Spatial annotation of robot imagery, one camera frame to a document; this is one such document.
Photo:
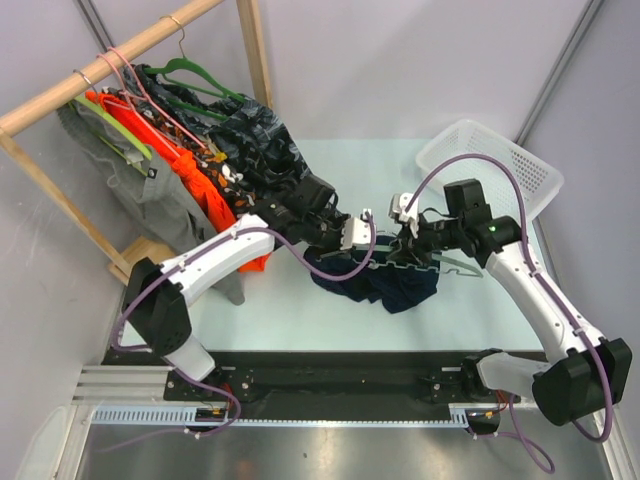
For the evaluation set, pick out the bright orange shorts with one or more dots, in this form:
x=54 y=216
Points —
x=190 y=175

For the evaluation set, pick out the white slotted cable duct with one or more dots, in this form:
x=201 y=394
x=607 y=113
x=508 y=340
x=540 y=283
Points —
x=145 y=414

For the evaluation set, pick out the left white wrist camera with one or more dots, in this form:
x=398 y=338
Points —
x=357 y=231

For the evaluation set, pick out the mint green wavy hanger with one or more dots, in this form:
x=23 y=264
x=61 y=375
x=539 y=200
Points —
x=460 y=265

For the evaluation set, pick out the lime green hanger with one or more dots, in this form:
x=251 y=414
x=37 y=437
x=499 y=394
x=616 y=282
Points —
x=116 y=125

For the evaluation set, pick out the orange patterned shorts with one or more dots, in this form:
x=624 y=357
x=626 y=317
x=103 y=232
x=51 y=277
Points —
x=225 y=185

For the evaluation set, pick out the dark green hanger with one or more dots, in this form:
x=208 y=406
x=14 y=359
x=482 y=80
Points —
x=187 y=86

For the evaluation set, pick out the wooden clothes rack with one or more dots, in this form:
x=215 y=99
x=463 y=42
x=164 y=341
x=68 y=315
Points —
x=38 y=107

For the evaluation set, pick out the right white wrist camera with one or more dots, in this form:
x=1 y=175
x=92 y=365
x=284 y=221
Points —
x=403 y=210

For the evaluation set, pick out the navy blue shorts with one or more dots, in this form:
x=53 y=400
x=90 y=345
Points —
x=398 y=289

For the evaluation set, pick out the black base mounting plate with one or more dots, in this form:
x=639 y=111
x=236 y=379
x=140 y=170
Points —
x=342 y=387

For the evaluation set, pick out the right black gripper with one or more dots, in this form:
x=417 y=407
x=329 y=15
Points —
x=413 y=248

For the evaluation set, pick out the white plastic basket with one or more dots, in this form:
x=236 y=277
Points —
x=538 y=181

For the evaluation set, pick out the dark camouflage shorts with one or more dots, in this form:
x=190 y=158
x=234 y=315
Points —
x=249 y=157

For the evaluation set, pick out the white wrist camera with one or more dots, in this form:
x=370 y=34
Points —
x=357 y=231
x=403 y=210

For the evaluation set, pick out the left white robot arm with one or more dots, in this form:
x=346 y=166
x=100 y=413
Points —
x=158 y=296

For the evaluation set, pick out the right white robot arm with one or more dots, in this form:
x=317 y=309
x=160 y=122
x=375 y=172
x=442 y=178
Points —
x=583 y=372

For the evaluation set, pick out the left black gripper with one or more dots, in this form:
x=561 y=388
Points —
x=338 y=221

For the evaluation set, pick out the grey shorts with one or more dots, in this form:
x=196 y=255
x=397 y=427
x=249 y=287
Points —
x=149 y=190

